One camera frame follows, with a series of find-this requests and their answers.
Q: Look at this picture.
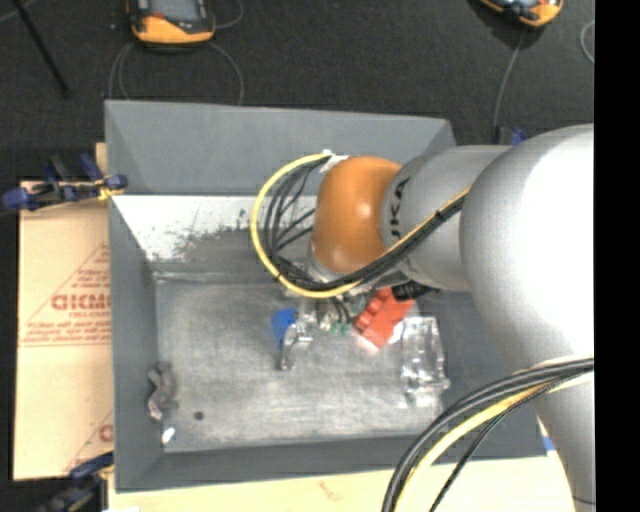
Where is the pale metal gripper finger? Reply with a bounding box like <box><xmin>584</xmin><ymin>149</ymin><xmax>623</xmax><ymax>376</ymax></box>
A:
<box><xmin>277</xmin><ymin>321</ymin><xmax>315</xmax><ymax>372</ymax></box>

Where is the blue small object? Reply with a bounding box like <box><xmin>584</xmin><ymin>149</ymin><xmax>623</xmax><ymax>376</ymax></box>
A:
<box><xmin>270</xmin><ymin>307</ymin><xmax>300</xmax><ymax>347</ymax></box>

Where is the red toy building block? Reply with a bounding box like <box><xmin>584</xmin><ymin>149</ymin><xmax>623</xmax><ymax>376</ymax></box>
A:
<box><xmin>351</xmin><ymin>286</ymin><xmax>417</xmax><ymax>352</ymax></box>

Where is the grey metal bin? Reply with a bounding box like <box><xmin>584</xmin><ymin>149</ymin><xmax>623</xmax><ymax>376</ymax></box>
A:
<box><xmin>103</xmin><ymin>99</ymin><xmax>547</xmax><ymax>492</ymax></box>

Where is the grey twisted metal object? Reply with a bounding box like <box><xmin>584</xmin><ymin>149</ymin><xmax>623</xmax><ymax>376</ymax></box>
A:
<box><xmin>145</xmin><ymin>360</ymin><xmax>180</xmax><ymax>422</ymax></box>

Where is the brown cardboard board red print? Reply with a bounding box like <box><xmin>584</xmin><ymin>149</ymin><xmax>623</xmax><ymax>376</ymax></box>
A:
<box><xmin>11</xmin><ymin>141</ymin><xmax>116</xmax><ymax>482</ymax></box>

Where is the black cylinder on white bracket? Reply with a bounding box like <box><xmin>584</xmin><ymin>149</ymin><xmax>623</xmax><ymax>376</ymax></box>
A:
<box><xmin>390</xmin><ymin>281</ymin><xmax>429</xmax><ymax>302</ymax></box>

